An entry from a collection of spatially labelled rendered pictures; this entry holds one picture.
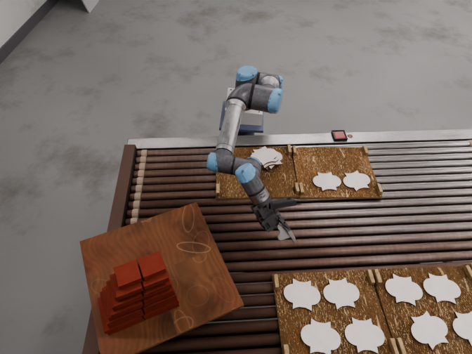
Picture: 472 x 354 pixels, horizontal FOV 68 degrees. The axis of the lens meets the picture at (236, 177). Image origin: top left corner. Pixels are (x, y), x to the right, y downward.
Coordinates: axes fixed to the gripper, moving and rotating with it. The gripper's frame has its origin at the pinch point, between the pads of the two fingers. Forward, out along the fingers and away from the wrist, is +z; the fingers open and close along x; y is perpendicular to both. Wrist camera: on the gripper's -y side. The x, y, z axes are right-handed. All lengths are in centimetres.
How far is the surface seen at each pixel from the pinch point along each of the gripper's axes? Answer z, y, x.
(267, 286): 12.6, 18.8, 1.3
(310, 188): 2.7, -27.3, -29.2
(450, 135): 32, -122, -39
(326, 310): 26.7, 5.2, 15.7
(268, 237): 4.3, 5.0, -16.6
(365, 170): 13, -59, -30
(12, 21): -231, 83, -389
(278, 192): -4.5, -13.0, -31.6
